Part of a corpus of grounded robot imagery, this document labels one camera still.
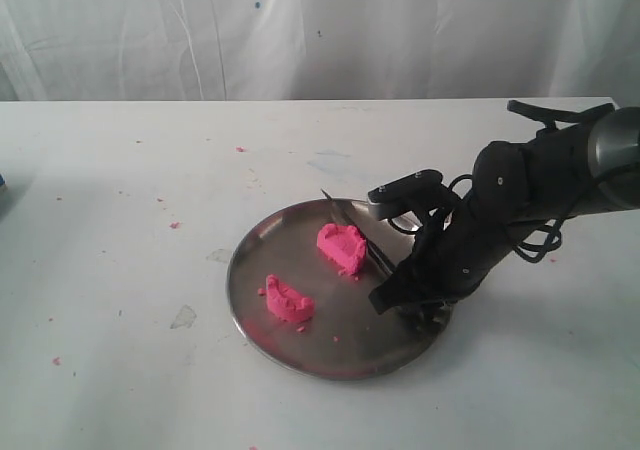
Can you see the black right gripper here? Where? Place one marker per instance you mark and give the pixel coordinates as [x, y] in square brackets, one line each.
[450, 267]

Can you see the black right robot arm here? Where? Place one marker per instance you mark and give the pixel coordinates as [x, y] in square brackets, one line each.
[521, 194]

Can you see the pink clay cut piece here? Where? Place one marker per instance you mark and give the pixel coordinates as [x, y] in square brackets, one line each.
[286, 303]

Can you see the round steel plate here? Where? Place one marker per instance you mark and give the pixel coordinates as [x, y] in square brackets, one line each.
[345, 339]

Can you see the white backdrop sheet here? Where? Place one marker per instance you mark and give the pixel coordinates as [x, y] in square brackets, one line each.
[318, 49]

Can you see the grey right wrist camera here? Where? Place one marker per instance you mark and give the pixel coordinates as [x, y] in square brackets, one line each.
[419, 192]

